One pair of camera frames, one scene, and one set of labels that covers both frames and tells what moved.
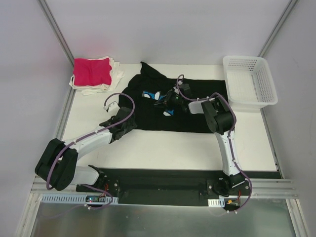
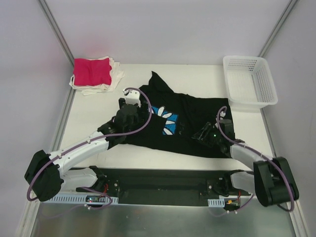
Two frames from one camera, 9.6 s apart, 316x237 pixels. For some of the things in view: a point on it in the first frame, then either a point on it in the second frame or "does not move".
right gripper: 169,99 -> 207,137
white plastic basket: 249,85 does not move
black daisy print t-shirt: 139,93 -> 176,118
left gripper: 127,122 does not move
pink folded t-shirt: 94,72 does not move
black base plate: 167,186 does not move
